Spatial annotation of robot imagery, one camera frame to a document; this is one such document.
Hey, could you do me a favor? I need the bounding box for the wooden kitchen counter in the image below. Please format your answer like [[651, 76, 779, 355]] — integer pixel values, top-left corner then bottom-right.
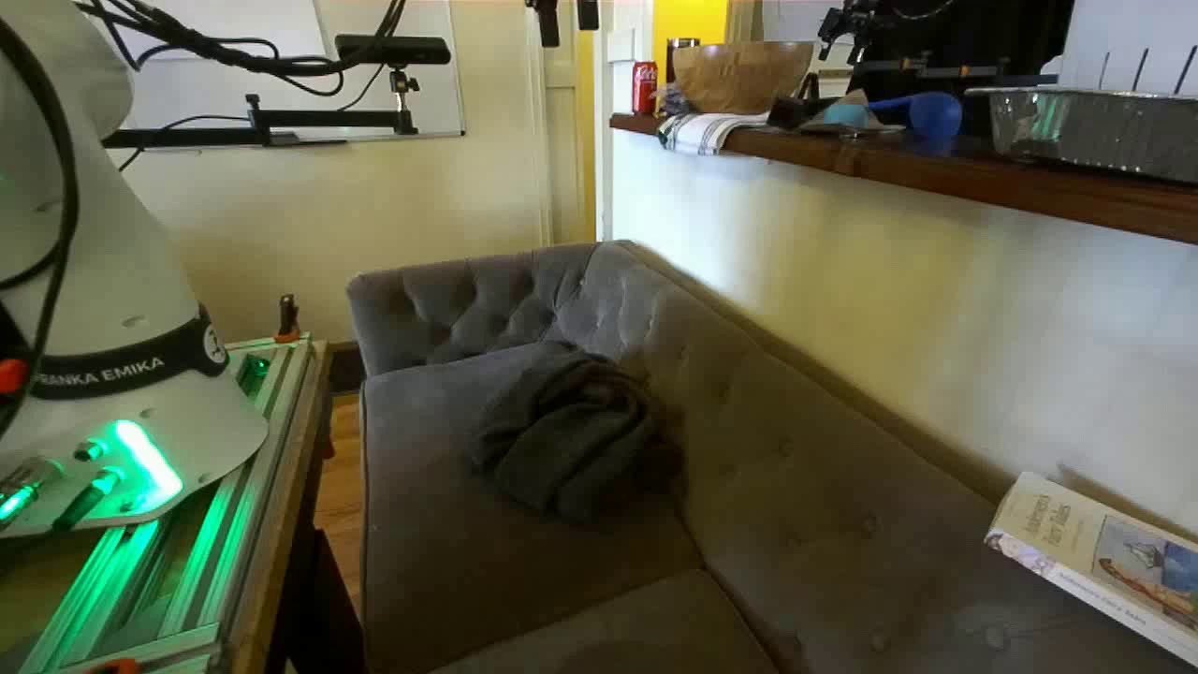
[[607, 109, 1198, 248]]

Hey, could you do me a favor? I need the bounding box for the black equipment on counter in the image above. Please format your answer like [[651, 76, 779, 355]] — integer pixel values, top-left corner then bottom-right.
[[815, 0, 1080, 103]]

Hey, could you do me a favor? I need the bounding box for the dark grey crumpled blanket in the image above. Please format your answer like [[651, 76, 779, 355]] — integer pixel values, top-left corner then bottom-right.
[[468, 339, 686, 529]]

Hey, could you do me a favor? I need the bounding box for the grey tufted sofa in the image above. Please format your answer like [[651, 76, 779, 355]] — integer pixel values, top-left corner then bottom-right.
[[345, 238, 1198, 674]]

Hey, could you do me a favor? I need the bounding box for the white folded towel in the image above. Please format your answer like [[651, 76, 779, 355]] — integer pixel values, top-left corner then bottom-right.
[[655, 109, 771, 162]]

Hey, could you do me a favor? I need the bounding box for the red drink can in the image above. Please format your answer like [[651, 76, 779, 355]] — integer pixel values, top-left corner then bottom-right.
[[628, 55, 664, 118]]

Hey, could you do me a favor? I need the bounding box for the cardboard box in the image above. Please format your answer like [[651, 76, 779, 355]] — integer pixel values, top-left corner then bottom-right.
[[671, 37, 821, 118]]

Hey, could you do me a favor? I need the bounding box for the small dark bottle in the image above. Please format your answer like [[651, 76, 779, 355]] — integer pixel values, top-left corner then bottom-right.
[[275, 292, 307, 349]]

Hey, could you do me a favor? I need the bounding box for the blue cup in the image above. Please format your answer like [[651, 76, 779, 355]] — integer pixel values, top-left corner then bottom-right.
[[867, 91, 965, 162]]

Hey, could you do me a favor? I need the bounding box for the aluminium foil tray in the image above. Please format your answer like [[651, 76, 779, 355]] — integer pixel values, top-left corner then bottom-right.
[[968, 82, 1198, 192]]

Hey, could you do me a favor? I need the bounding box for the black camera on stand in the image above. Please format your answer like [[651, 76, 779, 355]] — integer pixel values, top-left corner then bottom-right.
[[101, 30, 456, 154]]

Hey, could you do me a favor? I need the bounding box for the aluminium frame robot table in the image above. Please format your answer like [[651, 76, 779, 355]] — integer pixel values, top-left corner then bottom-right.
[[0, 334, 368, 674]]

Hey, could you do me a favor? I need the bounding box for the white wall board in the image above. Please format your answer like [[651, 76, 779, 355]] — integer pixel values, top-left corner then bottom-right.
[[114, 0, 468, 142]]

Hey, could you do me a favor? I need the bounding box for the black overhead cable bundle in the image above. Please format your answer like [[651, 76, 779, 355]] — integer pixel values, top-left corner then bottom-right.
[[75, 0, 417, 99]]

